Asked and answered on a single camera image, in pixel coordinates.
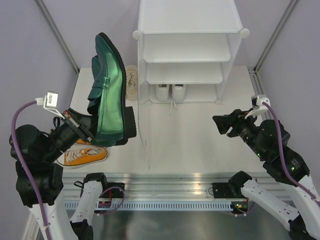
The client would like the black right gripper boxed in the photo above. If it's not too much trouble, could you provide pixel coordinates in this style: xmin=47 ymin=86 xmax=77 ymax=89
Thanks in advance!
xmin=211 ymin=107 xmax=268 ymax=158

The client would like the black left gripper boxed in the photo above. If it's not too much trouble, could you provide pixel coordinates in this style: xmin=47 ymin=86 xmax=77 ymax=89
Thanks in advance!
xmin=42 ymin=105 xmax=113 ymax=161

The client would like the green pointed shoe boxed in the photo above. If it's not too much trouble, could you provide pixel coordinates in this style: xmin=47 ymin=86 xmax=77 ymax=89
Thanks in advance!
xmin=87 ymin=32 xmax=137 ymax=147
xmin=91 ymin=55 xmax=102 ymax=88

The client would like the white sneaker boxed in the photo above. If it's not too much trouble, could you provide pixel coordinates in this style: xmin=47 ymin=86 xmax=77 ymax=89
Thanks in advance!
xmin=169 ymin=84 xmax=187 ymax=115
xmin=155 ymin=84 xmax=170 ymax=102

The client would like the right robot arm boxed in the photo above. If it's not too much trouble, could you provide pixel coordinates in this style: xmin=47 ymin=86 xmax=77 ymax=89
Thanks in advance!
xmin=212 ymin=109 xmax=320 ymax=240

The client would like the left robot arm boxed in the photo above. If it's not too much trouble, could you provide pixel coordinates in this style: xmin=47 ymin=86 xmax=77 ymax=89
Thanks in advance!
xmin=9 ymin=109 xmax=125 ymax=240

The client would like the clear cabinet door panel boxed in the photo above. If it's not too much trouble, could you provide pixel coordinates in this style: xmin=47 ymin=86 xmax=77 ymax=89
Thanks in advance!
xmin=138 ymin=100 xmax=152 ymax=170

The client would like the white plastic shoe cabinet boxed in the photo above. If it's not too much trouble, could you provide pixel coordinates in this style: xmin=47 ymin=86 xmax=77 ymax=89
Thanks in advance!
xmin=133 ymin=0 xmax=250 ymax=104

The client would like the orange sneaker upper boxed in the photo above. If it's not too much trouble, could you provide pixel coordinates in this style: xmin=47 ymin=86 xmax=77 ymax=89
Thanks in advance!
xmin=75 ymin=138 xmax=91 ymax=145

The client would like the orange sneaker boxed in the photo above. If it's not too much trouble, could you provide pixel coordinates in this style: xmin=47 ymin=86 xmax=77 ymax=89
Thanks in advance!
xmin=56 ymin=147 xmax=108 ymax=168
xmin=75 ymin=138 xmax=91 ymax=145

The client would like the orange sneaker lower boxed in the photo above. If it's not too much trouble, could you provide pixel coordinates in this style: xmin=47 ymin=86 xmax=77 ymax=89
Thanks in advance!
xmin=56 ymin=147 xmax=108 ymax=168

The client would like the beige sneaker right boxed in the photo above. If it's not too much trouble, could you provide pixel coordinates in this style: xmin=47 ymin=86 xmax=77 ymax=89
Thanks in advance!
xmin=125 ymin=65 xmax=138 ymax=101

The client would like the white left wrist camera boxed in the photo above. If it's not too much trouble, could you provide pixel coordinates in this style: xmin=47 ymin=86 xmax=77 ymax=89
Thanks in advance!
xmin=35 ymin=91 xmax=64 ymax=118

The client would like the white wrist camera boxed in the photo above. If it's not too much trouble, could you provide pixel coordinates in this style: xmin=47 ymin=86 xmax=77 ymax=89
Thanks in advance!
xmin=244 ymin=94 xmax=270 ymax=119
xmin=35 ymin=91 xmax=64 ymax=118

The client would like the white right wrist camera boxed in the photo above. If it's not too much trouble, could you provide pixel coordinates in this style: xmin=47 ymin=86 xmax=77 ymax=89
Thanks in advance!
xmin=244 ymin=94 xmax=270 ymax=119

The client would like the aluminium mounting rail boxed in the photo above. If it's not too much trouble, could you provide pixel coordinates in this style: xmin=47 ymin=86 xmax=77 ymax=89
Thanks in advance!
xmin=62 ymin=172 xmax=292 ymax=201

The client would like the white slotted cable duct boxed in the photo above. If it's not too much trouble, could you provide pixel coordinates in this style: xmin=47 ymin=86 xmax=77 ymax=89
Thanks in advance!
xmin=63 ymin=201 xmax=232 ymax=211

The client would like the right aluminium frame post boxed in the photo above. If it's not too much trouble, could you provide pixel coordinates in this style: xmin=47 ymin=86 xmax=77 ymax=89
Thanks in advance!
xmin=253 ymin=0 xmax=300 ymax=73

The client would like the aluminium frame post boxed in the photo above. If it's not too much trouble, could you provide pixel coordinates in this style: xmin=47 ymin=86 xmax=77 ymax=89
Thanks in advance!
xmin=253 ymin=0 xmax=300 ymax=73
xmin=33 ymin=0 xmax=80 ymax=76

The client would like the left aluminium frame post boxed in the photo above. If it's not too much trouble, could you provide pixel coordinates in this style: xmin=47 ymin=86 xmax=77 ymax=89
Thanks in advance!
xmin=33 ymin=0 xmax=80 ymax=76

